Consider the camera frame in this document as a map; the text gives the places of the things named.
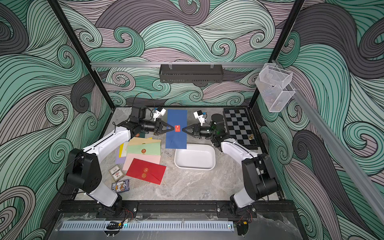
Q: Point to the white perforated cable duct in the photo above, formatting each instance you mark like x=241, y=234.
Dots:
x=221, y=226

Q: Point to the black white chessboard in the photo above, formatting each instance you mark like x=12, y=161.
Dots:
x=239, y=127

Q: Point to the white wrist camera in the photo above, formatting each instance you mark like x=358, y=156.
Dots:
x=158, y=112
x=200, y=116

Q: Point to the red envelope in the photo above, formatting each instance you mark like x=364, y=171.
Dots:
x=146, y=171

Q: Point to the light green envelope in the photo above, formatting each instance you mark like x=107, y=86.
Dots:
x=145, y=149

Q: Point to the dark green envelope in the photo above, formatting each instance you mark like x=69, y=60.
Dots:
x=138, y=132

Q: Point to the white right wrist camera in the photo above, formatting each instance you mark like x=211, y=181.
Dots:
x=200, y=116

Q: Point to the black wall shelf tray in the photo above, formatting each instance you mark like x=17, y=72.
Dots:
x=191, y=73

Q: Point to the clear acrylic wall bin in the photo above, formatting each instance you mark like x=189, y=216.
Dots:
x=274, y=85

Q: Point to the pink envelope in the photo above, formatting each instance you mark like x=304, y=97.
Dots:
x=148, y=158

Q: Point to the blue playing card box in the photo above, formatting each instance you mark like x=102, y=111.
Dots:
x=121, y=186

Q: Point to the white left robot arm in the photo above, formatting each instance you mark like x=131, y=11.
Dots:
x=83, y=166

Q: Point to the framed card box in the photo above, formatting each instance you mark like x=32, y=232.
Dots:
x=116, y=173

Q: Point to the white plastic storage box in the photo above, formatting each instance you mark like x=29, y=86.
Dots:
x=196, y=157

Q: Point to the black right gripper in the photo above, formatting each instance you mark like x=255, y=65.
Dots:
x=197, y=130

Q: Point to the tan kraft envelope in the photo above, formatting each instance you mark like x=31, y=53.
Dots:
x=139, y=141

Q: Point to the dark blue envelope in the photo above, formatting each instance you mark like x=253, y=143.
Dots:
x=177, y=139

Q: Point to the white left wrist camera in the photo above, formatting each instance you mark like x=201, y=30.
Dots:
x=158, y=112

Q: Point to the lavender envelope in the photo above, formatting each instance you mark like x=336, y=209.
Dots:
x=119, y=159

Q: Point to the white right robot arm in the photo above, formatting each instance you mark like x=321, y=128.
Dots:
x=259, y=175

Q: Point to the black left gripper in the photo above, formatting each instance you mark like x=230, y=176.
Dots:
x=157, y=124

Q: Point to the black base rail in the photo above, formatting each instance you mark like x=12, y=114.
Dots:
x=142, y=207

